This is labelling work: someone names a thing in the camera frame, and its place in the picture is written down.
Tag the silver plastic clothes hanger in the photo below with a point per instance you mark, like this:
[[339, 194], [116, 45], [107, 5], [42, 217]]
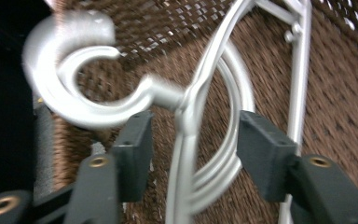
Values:
[[74, 105]]

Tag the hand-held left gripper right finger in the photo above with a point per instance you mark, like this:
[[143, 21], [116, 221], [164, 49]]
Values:
[[267, 155]]

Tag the brown wicker basket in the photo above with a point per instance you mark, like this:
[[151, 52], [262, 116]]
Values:
[[335, 102]]

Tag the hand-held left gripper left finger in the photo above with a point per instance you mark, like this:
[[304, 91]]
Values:
[[130, 155]]

